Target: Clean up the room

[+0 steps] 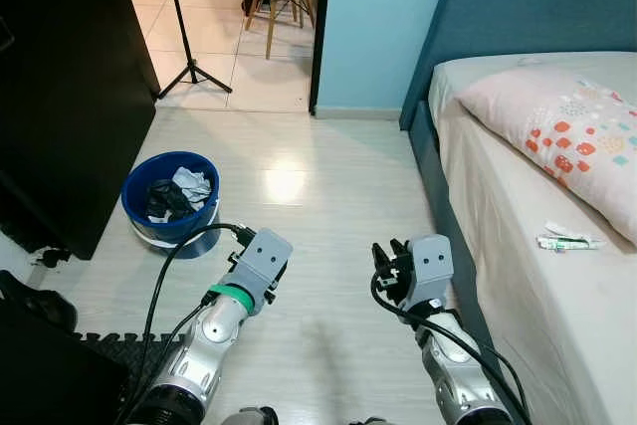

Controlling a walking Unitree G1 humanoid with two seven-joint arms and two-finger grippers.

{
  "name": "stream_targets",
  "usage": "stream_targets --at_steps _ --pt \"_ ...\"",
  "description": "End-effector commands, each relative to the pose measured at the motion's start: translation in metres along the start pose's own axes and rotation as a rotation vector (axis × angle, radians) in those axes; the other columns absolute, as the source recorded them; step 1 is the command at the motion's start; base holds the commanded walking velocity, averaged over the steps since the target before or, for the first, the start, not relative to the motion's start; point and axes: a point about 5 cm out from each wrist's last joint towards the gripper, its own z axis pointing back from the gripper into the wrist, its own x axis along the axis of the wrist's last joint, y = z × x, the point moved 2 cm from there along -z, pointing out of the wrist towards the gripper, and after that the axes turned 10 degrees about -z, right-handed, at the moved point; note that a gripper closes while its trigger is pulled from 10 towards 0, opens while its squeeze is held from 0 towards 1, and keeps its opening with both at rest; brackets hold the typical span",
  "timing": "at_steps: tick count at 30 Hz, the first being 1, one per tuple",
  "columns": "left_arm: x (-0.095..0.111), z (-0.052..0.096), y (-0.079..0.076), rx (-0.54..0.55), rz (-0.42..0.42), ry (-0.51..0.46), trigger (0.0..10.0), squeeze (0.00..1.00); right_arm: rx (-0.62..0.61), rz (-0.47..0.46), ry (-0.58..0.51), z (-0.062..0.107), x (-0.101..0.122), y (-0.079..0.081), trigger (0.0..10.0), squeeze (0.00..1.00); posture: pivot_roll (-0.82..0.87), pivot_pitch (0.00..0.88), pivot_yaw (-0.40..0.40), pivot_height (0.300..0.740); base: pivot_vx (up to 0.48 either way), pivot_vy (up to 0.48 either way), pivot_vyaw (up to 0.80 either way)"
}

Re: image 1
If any pink patterned pillow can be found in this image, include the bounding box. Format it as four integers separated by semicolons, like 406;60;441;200
453;67;637;245

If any white crumpled cloth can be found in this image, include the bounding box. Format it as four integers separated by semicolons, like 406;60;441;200
164;166;215;212

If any black crumpled cloth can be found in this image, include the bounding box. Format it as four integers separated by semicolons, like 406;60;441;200
146;179;198;224

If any mattress with white sheet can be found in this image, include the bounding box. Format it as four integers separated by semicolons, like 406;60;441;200
428;50;637;425

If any blue plastic bucket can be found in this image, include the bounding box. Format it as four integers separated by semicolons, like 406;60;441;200
121;151;222;259

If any white green tube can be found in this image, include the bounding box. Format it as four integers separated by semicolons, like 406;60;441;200
537;235;606;252

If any black hard case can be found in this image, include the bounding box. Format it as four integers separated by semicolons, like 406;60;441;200
0;268;130;425

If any black tripod stand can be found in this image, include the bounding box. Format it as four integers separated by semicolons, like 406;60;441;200
154;0;233;101

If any black door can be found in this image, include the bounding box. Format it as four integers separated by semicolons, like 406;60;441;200
0;0;160;262

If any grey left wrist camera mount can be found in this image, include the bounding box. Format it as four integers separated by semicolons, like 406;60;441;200
231;228;294;299

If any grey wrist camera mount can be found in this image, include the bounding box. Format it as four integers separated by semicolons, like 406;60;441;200
408;234;456;309
231;228;294;299

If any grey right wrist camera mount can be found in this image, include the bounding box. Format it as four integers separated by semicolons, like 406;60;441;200
408;234;456;309

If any teal bed frame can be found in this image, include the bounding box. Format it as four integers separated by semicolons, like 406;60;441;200
406;99;504;386

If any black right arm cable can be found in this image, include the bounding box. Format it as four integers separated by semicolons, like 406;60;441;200
370;271;533;425

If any black door frame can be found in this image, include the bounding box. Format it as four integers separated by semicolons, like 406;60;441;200
309;0;334;115

